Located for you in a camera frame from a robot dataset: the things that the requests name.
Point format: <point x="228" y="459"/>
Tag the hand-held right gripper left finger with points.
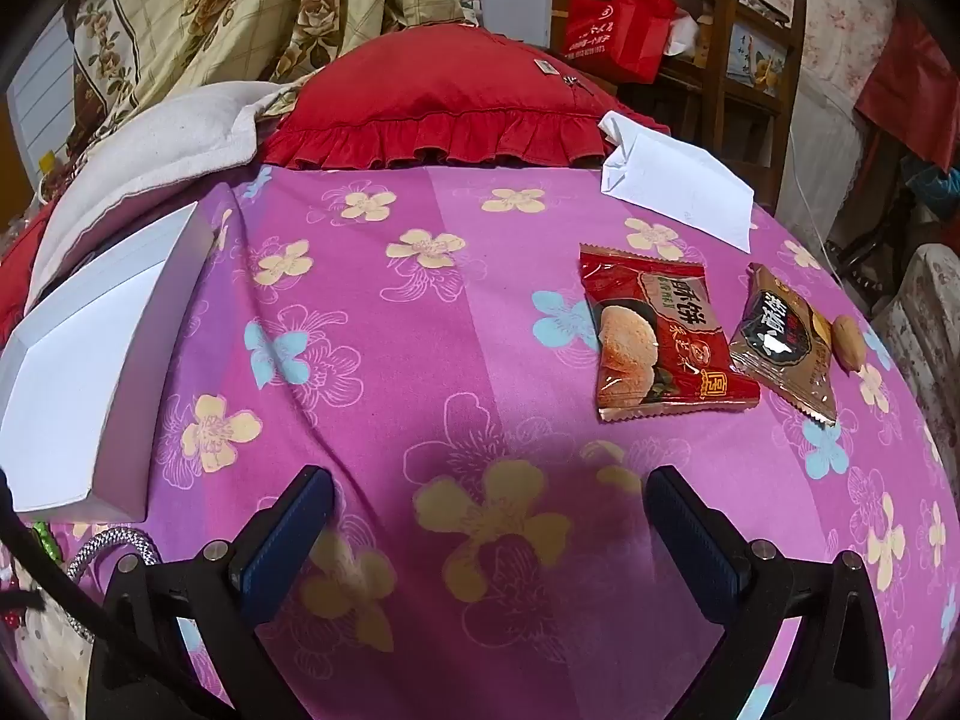
<point x="285" y="540"/>

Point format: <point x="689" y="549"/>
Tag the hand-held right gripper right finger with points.
<point x="694" y="547"/>

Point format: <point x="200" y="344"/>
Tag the beige dotted scrunchie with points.
<point x="49" y="652"/>

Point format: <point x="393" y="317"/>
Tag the white cardboard box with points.
<point x="75" y="375"/>

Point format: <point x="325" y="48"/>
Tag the red snack packet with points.
<point x="660" y="337"/>

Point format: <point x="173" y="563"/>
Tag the brown snack packet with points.
<point x="784" y="345"/>

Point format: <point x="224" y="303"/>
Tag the pink floral bedsheet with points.
<point x="450" y="315"/>

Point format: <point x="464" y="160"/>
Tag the floral upholstered seat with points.
<point x="930" y="330"/>

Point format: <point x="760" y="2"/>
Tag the red ruffled pillow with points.
<point x="450" y="90"/>
<point x="15" y="270"/>

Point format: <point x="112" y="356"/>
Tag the grey white pillow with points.
<point x="150" y="142"/>

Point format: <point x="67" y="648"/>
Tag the wooden chair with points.
<point x="720" y="52"/>

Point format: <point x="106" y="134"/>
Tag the red cloth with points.
<point x="907" y="82"/>

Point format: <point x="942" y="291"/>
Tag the red shopping bag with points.
<point x="622" y="30"/>

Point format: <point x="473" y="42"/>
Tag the floral beige quilt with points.
<point x="225" y="7"/>

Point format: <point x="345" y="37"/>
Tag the white floral cloth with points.
<point x="817" y="7"/>

